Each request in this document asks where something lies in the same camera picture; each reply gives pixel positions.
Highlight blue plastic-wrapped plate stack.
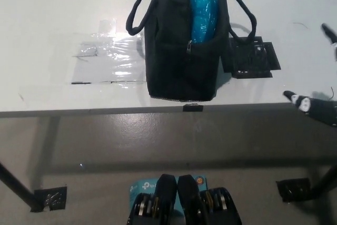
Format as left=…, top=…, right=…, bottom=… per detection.
left=185, top=0, right=219, bottom=44

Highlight small black tape strip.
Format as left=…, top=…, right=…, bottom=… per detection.
left=182, top=102, right=204, bottom=112

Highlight teal tp-link box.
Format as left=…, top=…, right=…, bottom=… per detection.
left=128, top=174, right=209, bottom=217

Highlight black robot body blocks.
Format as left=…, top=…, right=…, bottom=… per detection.
left=127, top=173, right=243, bottom=225

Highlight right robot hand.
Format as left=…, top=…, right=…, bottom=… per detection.
left=283, top=23, right=337, bottom=128

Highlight black floor tape patch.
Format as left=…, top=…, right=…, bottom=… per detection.
left=30, top=185, right=68, bottom=213
left=275, top=178, right=311, bottom=203

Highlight large black tape patch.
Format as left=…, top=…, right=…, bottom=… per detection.
left=221, top=36, right=282, bottom=80

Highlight black fabric tote bag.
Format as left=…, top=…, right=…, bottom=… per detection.
left=126, top=0, right=257, bottom=103

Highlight black table leg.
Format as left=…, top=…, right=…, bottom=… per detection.
left=0, top=161, right=44, bottom=210
left=312, top=164, right=337, bottom=199

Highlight clear plastic sheet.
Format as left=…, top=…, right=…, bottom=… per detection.
left=17, top=18, right=148, bottom=99

